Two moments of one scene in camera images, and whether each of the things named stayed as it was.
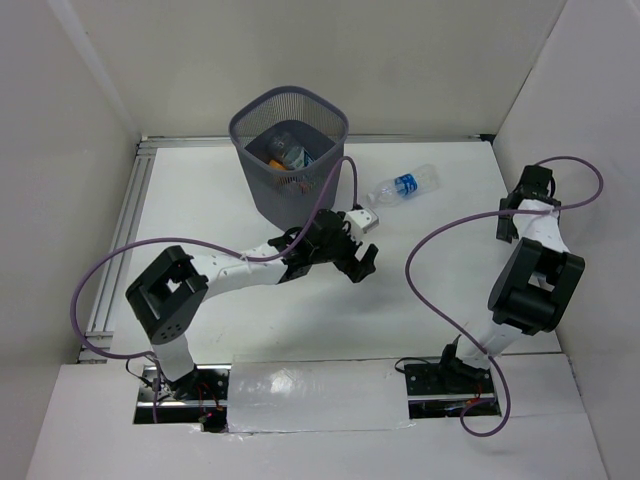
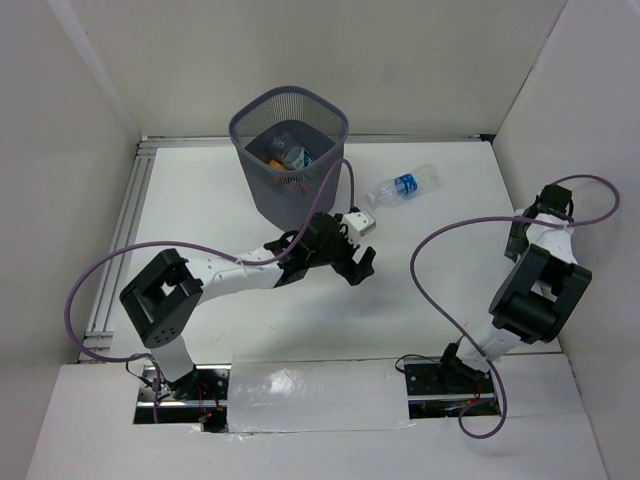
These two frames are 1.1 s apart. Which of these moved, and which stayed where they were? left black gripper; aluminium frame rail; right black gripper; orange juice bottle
Moved: right black gripper
Stayed: orange juice bottle; left black gripper; aluminium frame rail
